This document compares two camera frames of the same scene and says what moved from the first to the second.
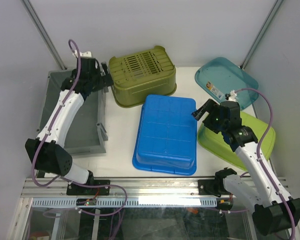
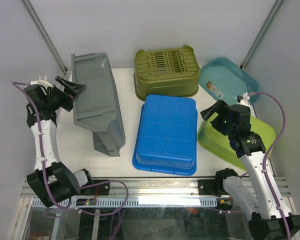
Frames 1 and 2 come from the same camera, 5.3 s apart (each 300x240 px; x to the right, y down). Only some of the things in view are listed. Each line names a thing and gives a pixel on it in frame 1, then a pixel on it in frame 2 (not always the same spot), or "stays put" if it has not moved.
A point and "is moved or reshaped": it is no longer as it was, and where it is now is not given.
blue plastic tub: [166, 141] stays put
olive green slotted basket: [151, 72] → [174, 72]
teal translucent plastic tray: [222, 76] stays put
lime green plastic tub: [215, 142] stays put
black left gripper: [108, 80] → [71, 88]
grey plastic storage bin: [88, 132] is moved or reshaped
